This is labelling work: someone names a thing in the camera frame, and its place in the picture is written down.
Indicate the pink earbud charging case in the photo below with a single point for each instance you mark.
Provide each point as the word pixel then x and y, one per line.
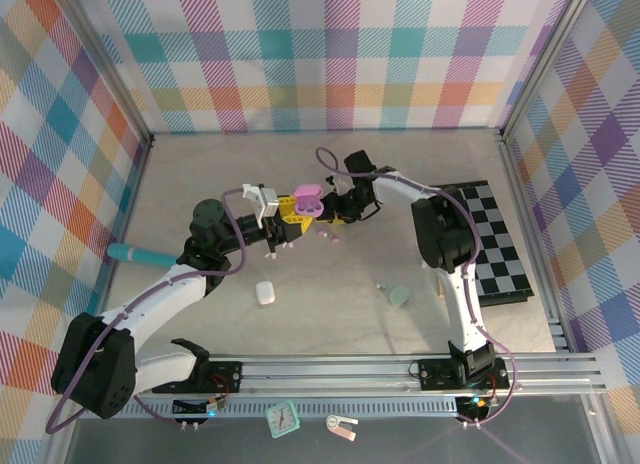
pixel 306 191

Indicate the white earbud charging case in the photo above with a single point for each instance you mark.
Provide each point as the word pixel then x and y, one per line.
pixel 265 293

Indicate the mint green earbud charging case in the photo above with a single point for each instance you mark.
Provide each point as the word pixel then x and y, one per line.
pixel 400 296

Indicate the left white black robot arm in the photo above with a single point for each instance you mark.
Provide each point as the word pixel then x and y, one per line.
pixel 165 294

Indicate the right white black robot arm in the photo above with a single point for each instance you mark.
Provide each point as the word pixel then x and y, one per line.
pixel 462 304

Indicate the teal marker pen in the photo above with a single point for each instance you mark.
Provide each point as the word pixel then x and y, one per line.
pixel 140 255

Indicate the black white chessboard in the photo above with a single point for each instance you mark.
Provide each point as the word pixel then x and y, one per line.
pixel 492 244

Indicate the small electronics board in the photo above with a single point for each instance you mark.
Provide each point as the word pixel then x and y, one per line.
pixel 475 405
pixel 200 408

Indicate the small teal alarm clock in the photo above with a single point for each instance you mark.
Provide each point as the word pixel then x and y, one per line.
pixel 283 419

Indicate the pink white clip tool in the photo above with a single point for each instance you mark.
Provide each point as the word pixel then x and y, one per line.
pixel 341 426

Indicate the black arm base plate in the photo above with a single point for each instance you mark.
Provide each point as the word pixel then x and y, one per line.
pixel 225 375
pixel 435 374

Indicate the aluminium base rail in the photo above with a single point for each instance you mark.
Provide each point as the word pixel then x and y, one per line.
pixel 340 374

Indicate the aluminium side rail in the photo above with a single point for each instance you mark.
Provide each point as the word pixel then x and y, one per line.
pixel 537 244

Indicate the aluminium frame post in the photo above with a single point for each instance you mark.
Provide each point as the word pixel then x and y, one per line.
pixel 545 59
pixel 105 64

